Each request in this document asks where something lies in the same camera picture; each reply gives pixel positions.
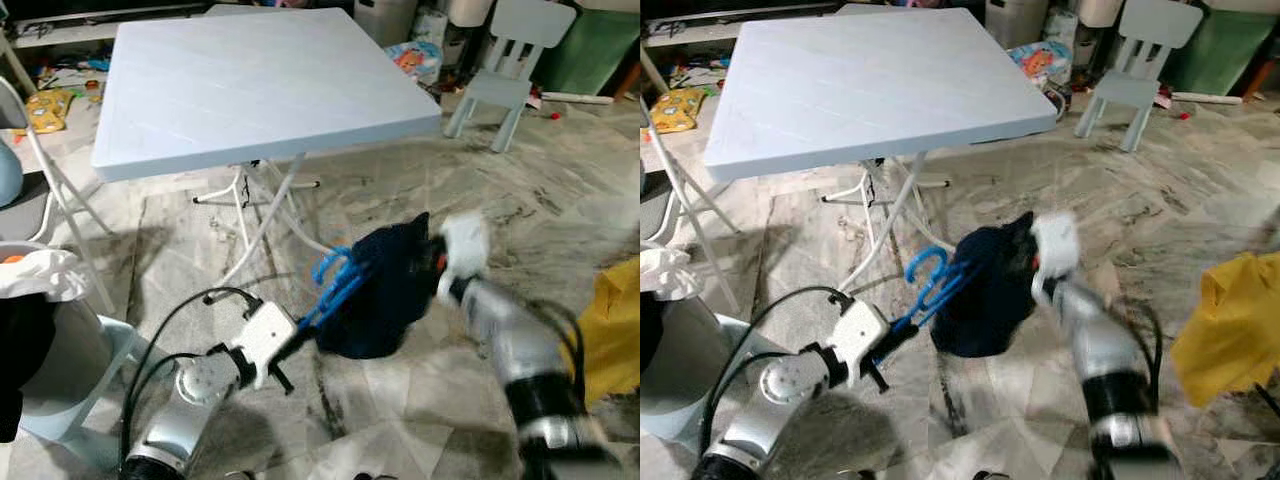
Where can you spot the light blue clothes hanger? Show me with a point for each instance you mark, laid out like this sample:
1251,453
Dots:
335,285
930,285

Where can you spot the navy blue garment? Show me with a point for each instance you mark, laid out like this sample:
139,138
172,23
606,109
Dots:
985,290
380,290

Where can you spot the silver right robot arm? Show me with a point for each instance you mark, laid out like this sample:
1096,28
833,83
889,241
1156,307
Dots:
520,360
1110,360

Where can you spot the grey child chair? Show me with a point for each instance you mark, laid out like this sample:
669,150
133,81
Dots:
505,90
1135,90

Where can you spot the yellow shirt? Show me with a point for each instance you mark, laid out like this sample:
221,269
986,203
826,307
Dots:
612,330
1230,325

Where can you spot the colourful toy package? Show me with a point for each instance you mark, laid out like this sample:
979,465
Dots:
1040,62
412,62

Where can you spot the white tube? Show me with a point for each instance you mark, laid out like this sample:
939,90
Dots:
1208,98
575,98

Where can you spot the grey round laundry basket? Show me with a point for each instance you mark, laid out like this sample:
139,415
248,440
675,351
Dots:
690,370
75,360

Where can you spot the white folding table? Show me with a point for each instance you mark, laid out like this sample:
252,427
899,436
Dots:
880,90
260,90

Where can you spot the black garment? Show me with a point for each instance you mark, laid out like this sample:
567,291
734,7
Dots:
20,360
648,340

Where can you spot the white plastic bin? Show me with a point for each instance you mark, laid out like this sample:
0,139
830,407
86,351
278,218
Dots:
1015,20
385,20

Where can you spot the green storage box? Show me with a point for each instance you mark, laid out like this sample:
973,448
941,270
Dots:
590,55
1225,50

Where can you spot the yellow toy mat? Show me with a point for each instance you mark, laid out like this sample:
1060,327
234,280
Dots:
50,110
678,110

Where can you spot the orange garment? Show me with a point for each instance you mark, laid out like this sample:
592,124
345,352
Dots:
8,260

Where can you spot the light blue pillow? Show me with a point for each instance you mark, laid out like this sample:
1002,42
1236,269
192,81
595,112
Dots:
8,170

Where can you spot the white low shelf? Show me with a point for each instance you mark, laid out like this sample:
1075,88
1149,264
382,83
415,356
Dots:
740,32
100,32

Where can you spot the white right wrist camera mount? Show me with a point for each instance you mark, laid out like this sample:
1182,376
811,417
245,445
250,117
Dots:
1058,245
465,245

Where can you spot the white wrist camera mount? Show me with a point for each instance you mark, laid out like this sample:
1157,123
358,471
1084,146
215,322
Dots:
1058,245
860,335
465,245
265,335

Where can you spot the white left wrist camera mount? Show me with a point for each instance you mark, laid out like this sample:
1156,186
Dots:
860,335
265,335

